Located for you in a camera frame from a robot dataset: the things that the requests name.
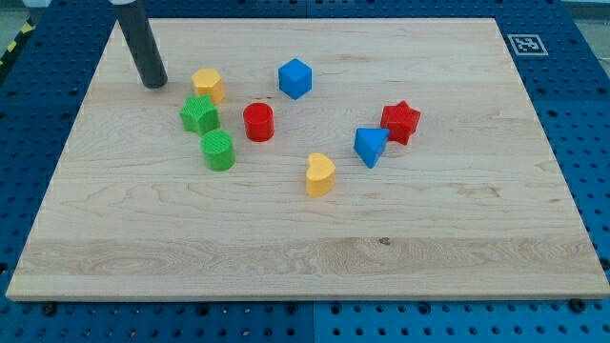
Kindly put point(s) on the red cylinder block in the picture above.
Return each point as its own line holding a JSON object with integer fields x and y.
{"x": 259, "y": 122}

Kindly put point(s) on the green star block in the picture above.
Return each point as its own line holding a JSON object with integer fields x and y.
{"x": 199, "y": 114}

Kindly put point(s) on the green cylinder block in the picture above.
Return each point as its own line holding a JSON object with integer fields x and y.
{"x": 218, "y": 150}

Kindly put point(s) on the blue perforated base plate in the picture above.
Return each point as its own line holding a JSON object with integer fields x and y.
{"x": 45, "y": 87}

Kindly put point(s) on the wooden board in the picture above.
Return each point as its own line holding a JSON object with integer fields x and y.
{"x": 474, "y": 207}

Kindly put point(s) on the blue cube block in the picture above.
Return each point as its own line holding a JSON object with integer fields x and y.
{"x": 295, "y": 78}

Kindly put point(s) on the yellow heart block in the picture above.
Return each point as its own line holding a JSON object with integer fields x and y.
{"x": 320, "y": 174}

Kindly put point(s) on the red star block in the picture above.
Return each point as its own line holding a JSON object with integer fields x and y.
{"x": 400, "y": 120}

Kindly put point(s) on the blue triangle block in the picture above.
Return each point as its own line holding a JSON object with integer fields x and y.
{"x": 370, "y": 144}

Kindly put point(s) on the white fiducial marker tag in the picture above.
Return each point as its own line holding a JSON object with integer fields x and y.
{"x": 527, "y": 45}

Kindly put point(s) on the yellow hexagon block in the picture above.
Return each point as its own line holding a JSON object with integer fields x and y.
{"x": 208, "y": 82}

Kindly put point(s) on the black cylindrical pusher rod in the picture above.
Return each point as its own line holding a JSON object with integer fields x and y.
{"x": 136, "y": 28}

